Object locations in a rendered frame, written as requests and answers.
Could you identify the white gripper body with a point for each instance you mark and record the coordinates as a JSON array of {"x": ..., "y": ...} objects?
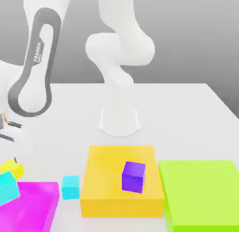
[{"x": 17, "y": 144}]

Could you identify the large green box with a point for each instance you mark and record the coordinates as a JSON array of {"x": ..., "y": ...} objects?
[{"x": 201, "y": 194}]

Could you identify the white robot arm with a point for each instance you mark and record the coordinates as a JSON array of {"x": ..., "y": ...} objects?
[{"x": 119, "y": 48}]

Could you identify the large magenta box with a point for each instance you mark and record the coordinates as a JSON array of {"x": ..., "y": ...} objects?
[{"x": 35, "y": 204}]

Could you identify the small purple cube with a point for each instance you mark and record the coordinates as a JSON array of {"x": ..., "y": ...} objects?
[{"x": 133, "y": 179}]

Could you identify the large orange box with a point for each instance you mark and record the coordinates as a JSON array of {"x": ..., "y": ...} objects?
[{"x": 104, "y": 179}]

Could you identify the small cyan cube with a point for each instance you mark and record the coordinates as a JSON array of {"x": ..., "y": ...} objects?
[
  {"x": 7, "y": 189},
  {"x": 70, "y": 188}
]

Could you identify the small yellow cube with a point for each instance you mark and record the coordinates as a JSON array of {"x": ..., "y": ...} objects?
[{"x": 15, "y": 169}]

